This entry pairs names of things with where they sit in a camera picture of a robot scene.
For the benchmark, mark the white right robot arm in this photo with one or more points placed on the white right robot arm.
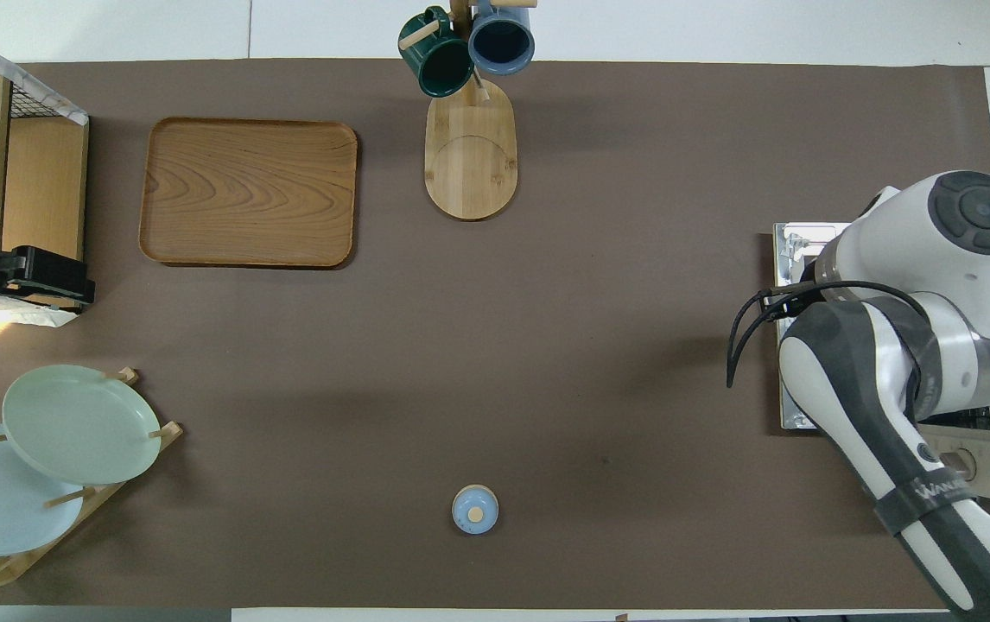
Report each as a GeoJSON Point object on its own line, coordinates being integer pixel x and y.
{"type": "Point", "coordinates": [884, 389]}

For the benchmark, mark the beige oven knob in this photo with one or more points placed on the beige oven knob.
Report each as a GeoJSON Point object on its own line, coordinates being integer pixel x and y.
{"type": "Point", "coordinates": [961, 465]}

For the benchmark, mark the pale green plate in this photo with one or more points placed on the pale green plate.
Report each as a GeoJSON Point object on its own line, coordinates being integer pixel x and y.
{"type": "Point", "coordinates": [80, 423]}

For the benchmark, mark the wooden plate rack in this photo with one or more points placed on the wooden plate rack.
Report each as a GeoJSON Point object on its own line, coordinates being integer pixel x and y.
{"type": "Point", "coordinates": [168, 432]}

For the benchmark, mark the wooden serving tray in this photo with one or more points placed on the wooden serving tray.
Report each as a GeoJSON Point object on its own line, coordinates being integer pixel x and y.
{"type": "Point", "coordinates": [244, 194]}

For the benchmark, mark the wooden mug tree stand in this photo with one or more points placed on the wooden mug tree stand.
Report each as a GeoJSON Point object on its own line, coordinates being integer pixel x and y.
{"type": "Point", "coordinates": [471, 164]}

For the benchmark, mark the dark green ceramic mug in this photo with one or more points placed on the dark green ceramic mug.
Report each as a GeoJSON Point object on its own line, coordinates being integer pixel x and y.
{"type": "Point", "coordinates": [439, 60]}

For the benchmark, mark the brown table mat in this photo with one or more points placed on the brown table mat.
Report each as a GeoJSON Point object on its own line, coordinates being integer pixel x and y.
{"type": "Point", "coordinates": [547, 345]}

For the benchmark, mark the blue ceramic mug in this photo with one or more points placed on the blue ceramic mug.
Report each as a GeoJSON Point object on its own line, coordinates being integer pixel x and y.
{"type": "Point", "coordinates": [502, 43]}

